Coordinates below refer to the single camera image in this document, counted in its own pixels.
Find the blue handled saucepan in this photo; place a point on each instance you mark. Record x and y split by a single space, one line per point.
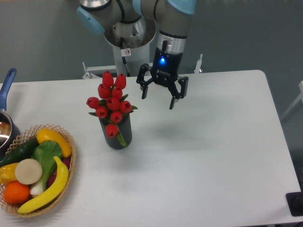
8 130

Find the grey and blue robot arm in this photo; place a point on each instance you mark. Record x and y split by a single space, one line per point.
172 19

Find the dark grey ribbed vase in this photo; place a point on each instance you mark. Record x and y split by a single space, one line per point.
117 135

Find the yellow banana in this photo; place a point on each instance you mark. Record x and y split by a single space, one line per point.
49 194

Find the yellow bell pepper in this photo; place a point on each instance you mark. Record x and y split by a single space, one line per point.
7 173

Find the green cucumber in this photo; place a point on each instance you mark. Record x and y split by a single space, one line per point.
20 153

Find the yellow squash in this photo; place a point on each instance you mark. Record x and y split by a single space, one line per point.
50 134

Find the orange fruit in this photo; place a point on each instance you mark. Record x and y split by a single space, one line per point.
16 193

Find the white frame at right edge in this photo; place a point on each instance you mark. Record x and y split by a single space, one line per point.
294 107

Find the purple eggplant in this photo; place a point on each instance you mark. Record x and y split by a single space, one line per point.
67 162

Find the woven wicker basket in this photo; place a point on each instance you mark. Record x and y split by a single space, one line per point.
23 137

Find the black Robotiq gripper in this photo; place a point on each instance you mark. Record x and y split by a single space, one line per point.
166 68

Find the black device at table edge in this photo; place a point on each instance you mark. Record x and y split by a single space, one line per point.
295 203

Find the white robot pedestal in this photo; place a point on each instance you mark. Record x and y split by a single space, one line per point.
131 48

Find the green bok choy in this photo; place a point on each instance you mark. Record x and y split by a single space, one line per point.
44 154

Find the beige round disc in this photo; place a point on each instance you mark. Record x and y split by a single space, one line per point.
28 171

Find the red tulip bouquet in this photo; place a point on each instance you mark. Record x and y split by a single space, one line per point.
111 104

